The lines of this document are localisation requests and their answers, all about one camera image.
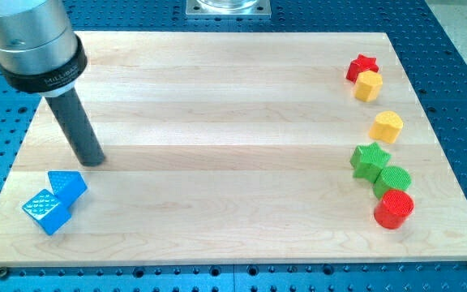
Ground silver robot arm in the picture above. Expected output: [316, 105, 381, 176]
[0, 0, 88, 97]

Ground light wooden board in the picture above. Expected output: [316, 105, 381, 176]
[0, 32, 467, 267]

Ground board corner screw left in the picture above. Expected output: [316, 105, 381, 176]
[0, 267, 8, 278]

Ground green star block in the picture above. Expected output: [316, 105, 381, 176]
[349, 142, 392, 183]

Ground yellow hexagon block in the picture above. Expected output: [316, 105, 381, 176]
[353, 71, 383, 102]

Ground red star block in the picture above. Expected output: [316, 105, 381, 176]
[345, 54, 379, 83]

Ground yellow heart block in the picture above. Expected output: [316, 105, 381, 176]
[369, 111, 404, 144]

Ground green cylinder block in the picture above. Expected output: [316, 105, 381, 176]
[373, 166, 412, 199]

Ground blue triangular prism block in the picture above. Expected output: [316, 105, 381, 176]
[48, 170, 88, 208]

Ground red cylinder block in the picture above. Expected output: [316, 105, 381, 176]
[374, 189, 414, 230]

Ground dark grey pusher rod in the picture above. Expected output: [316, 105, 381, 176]
[45, 88, 105, 166]

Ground blue cube block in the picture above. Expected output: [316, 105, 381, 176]
[22, 189, 71, 235]

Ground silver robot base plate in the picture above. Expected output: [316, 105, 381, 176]
[186, 0, 272, 18]

